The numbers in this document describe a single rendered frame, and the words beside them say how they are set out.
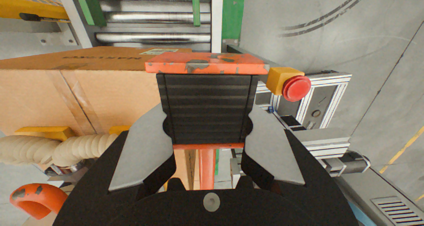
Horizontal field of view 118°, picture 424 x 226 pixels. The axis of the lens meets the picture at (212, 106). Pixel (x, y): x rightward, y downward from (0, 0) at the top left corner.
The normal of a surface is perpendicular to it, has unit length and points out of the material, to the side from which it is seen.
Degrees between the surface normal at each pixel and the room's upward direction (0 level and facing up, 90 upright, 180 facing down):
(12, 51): 0
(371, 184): 90
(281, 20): 0
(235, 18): 0
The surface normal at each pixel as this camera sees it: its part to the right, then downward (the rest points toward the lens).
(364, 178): -0.09, -0.86
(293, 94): 0.05, 0.51
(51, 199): 0.81, 0.18
